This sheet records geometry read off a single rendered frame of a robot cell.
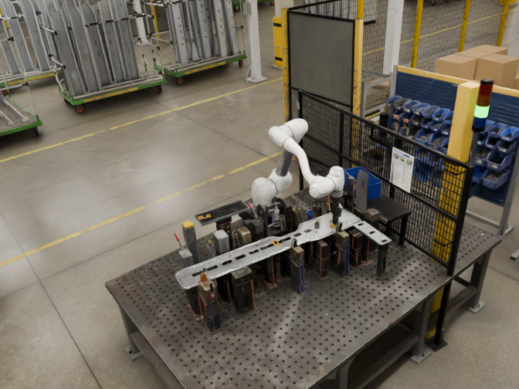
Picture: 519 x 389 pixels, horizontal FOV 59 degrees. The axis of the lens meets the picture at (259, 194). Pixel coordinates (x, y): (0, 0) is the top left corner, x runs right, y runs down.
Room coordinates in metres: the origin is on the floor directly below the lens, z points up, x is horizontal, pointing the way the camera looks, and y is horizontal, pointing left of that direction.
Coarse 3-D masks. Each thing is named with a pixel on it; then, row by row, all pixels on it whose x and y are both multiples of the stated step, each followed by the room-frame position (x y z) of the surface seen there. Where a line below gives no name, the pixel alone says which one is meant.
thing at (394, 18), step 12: (396, 0) 6.93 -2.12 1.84; (396, 12) 6.93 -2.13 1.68; (396, 24) 6.94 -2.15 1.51; (396, 36) 6.96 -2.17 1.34; (396, 48) 6.97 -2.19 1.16; (384, 60) 7.04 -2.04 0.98; (396, 60) 6.99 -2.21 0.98; (384, 72) 7.03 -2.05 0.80; (384, 108) 6.98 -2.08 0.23; (372, 120) 7.03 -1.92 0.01
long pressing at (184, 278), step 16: (304, 224) 2.76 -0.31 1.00; (320, 224) 2.75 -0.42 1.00; (352, 224) 2.72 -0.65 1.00; (288, 240) 2.58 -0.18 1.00; (304, 240) 2.57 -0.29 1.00; (224, 256) 2.44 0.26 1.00; (256, 256) 2.42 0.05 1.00; (176, 272) 2.31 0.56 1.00; (192, 272) 2.30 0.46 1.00; (208, 272) 2.29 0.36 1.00; (224, 272) 2.28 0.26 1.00
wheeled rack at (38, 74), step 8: (16, 16) 10.56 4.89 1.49; (24, 16) 10.64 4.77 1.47; (8, 72) 10.80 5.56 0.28; (24, 72) 10.67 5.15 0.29; (32, 72) 10.55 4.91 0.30; (40, 72) 10.46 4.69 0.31; (48, 72) 10.51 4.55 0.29; (56, 72) 10.52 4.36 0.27; (0, 80) 10.07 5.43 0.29; (8, 80) 10.03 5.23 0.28; (16, 80) 10.04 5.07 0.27; (24, 80) 10.12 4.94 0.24
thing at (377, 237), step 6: (360, 222) 2.73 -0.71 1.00; (366, 222) 2.72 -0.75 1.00; (360, 228) 2.65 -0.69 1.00; (366, 228) 2.65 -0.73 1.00; (372, 228) 2.64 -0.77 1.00; (366, 234) 2.59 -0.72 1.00; (372, 234) 2.58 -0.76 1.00; (378, 234) 2.58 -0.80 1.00; (372, 240) 2.52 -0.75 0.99; (378, 240) 2.51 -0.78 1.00; (390, 240) 2.50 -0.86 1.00
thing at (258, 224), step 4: (252, 220) 2.74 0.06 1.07; (256, 220) 2.74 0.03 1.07; (256, 224) 2.69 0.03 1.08; (260, 224) 2.68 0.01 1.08; (256, 228) 2.67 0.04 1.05; (260, 228) 2.68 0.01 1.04; (256, 232) 2.66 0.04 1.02; (260, 232) 2.68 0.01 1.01; (256, 236) 2.66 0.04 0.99; (260, 236) 2.68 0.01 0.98; (256, 240) 2.67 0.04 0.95; (256, 264) 2.69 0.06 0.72; (260, 264) 2.68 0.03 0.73
